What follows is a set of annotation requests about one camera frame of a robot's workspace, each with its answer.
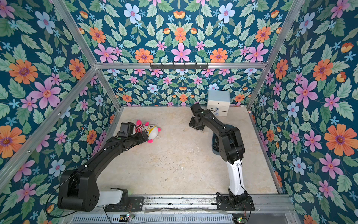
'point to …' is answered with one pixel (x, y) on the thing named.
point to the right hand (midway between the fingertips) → (193, 125)
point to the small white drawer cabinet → (218, 102)
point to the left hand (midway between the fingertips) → (144, 136)
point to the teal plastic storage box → (216, 143)
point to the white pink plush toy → (152, 130)
